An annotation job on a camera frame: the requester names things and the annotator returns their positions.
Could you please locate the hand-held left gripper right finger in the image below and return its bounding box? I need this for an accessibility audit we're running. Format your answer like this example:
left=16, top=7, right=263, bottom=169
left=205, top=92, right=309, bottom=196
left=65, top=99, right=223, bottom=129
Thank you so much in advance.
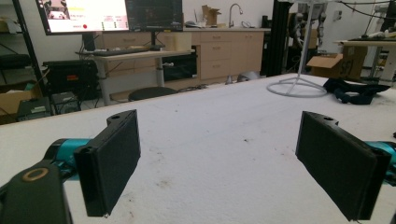
left=294, top=110, right=392, bottom=222

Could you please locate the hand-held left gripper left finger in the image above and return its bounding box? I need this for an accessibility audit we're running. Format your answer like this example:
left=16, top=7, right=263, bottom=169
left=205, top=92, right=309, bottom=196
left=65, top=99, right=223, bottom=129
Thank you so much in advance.
left=73, top=109, right=142, bottom=217

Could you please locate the dark strappy garment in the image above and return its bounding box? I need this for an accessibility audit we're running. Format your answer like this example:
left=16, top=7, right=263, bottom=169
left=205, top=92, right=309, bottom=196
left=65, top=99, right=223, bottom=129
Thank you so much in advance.
left=322, top=77, right=391, bottom=105

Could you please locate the white wire rack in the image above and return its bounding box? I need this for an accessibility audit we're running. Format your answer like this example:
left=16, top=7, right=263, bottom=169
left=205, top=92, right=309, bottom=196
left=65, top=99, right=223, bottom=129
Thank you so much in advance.
left=266, top=0, right=337, bottom=99

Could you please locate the grey power supply unit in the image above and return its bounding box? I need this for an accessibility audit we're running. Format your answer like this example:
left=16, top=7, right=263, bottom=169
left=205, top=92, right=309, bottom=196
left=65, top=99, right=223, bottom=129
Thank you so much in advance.
left=16, top=96, right=52, bottom=122
left=50, top=91, right=82, bottom=116

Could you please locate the black round stool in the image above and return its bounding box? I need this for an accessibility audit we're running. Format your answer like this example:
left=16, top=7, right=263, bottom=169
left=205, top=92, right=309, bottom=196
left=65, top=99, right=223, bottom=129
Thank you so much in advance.
left=128, top=86, right=178, bottom=103

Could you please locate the black computer tower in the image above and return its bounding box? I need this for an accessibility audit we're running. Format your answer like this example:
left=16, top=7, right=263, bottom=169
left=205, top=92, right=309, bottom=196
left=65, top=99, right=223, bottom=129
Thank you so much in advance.
left=41, top=59, right=99, bottom=101

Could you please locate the large open cardboard box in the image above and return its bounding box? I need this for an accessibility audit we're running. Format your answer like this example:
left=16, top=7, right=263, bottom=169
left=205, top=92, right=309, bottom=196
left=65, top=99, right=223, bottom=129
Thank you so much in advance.
left=306, top=46, right=369, bottom=80

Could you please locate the white-legged wooden desk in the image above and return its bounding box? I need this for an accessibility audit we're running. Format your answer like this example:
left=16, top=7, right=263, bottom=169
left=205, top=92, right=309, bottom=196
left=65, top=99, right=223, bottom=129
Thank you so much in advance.
left=75, top=48, right=196, bottom=106

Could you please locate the black keyboard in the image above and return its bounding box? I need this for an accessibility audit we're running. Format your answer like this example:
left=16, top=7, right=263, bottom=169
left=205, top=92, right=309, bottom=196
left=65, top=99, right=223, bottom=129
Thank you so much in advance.
left=92, top=46, right=151, bottom=57

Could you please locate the white foam mat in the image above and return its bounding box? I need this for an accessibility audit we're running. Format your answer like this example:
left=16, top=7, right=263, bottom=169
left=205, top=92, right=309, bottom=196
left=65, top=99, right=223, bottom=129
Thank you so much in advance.
left=0, top=73, right=396, bottom=224

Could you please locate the cardboard box with papers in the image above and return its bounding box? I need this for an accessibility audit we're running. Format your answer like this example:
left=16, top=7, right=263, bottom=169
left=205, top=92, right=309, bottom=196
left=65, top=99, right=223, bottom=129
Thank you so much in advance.
left=0, top=81, right=43, bottom=125

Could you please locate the black appliance under desk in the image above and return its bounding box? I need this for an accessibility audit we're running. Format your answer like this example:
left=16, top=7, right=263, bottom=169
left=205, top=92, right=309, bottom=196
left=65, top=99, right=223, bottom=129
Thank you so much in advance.
left=162, top=54, right=199, bottom=82

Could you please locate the wooden side table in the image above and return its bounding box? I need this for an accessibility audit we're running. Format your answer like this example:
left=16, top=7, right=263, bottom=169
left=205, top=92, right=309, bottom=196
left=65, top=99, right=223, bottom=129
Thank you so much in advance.
left=334, top=38, right=396, bottom=82

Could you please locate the monitor with white screen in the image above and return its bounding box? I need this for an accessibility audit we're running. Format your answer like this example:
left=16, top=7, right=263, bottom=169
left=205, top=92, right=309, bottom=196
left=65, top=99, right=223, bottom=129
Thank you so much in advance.
left=35, top=0, right=130, bottom=35

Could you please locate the grey robot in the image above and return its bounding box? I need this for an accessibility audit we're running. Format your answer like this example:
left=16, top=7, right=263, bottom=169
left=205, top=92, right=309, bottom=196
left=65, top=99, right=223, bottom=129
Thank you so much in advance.
left=289, top=2, right=329, bottom=49

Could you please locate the monitor with dark screen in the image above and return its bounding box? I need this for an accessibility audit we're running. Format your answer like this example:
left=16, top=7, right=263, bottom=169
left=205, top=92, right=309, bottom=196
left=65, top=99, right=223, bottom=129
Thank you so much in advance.
left=125, top=0, right=185, bottom=33

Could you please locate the light wooden cabinet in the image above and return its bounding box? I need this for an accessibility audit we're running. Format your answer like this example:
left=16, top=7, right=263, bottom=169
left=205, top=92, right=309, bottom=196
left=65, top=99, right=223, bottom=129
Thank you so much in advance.
left=96, top=27, right=271, bottom=85

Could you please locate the small open cardboard box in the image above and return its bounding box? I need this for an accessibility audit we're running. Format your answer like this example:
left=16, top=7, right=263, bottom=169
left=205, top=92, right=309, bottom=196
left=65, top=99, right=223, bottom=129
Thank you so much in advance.
left=201, top=4, right=222, bottom=27

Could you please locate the silver faucet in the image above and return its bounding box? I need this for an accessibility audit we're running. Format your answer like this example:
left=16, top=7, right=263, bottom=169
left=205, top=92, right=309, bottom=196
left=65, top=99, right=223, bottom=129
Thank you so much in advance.
left=228, top=3, right=244, bottom=29

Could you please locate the black metal frame post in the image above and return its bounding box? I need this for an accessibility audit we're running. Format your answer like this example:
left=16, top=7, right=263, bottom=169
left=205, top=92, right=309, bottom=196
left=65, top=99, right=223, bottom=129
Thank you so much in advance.
left=261, top=0, right=294, bottom=77

